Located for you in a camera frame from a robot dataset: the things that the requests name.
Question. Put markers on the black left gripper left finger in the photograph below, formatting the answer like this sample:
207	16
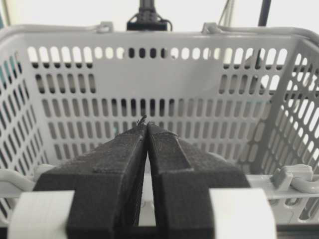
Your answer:
88	197

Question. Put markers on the grey plastic shopping basket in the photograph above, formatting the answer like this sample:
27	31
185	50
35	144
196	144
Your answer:
249	95

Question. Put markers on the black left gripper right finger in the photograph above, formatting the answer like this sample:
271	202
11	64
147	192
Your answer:
198	195

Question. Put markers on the black stand behind basket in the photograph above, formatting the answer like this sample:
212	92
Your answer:
147	19

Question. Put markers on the black pole in background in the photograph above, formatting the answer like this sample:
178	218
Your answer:
264	13

